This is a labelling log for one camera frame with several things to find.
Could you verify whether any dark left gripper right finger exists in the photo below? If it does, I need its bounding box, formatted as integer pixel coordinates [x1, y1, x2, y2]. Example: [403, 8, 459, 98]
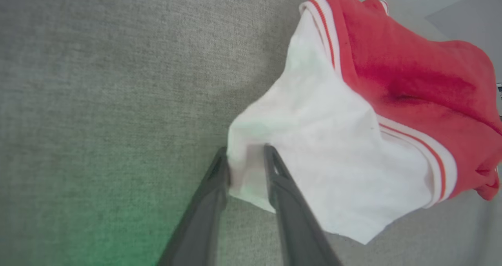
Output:
[264, 144, 342, 266]

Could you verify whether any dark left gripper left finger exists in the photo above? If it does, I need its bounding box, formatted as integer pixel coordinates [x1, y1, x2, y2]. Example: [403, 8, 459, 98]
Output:
[157, 146, 231, 266]

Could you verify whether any red and white jersey shirt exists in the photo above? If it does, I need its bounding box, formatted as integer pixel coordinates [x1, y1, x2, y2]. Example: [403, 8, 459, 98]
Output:
[227, 0, 502, 245]

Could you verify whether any grey fabric sofa cushion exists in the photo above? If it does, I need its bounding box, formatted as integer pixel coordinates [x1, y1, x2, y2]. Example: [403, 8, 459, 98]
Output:
[0, 0, 502, 266]

